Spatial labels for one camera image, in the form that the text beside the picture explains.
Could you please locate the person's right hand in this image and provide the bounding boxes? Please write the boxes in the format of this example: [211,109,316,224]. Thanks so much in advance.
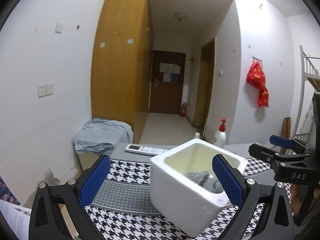
[290,184,302,214]

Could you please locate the white remote control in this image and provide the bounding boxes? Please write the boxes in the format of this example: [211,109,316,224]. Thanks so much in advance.
[125,144,168,156]

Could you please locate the dark brown entrance door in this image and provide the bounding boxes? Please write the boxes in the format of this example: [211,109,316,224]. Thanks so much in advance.
[149,50,186,115]

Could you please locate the houndstooth table cloth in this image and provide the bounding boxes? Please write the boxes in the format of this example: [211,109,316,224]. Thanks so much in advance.
[85,158,275,239]

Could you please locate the wooden wardrobe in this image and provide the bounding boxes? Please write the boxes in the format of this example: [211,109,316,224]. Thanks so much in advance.
[91,0,152,143]

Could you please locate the metal bunk bed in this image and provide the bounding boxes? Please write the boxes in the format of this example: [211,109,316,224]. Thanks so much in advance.
[291,45,319,142]

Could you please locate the grey knitted cloth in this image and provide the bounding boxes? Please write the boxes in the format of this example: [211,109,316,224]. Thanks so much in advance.
[185,171,223,193]

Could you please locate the ceiling lamp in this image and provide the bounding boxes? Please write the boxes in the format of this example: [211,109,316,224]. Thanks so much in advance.
[174,12,188,22]

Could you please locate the papers on left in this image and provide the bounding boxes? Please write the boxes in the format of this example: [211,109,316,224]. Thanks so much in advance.
[1,200,31,240]

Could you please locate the side wooden door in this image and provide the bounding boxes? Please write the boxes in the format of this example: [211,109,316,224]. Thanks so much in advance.
[194,39,215,128]

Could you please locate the red hanging bag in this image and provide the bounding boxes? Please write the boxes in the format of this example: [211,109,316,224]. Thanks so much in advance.
[246,61,269,107]

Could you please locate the wooden boards leaning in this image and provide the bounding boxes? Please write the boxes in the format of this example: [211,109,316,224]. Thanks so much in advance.
[281,117,291,139]

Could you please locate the upper white wall plate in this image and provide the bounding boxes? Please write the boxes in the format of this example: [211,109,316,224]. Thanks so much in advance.
[55,23,63,34]

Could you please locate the grey-blue crumpled sheet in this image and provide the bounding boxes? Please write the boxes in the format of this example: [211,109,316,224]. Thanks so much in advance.
[73,118,133,156]

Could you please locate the double wall switch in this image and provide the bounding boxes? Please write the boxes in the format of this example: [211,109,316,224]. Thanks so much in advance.
[37,83,54,98]

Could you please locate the white styrofoam box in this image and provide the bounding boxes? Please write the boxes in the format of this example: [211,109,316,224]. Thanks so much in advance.
[150,139,248,237]

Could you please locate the white pump bottle red cap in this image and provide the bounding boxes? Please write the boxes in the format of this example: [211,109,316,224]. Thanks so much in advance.
[214,118,226,148]

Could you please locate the red fire extinguisher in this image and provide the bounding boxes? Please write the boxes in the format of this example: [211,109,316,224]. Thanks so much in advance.
[180,103,187,118]

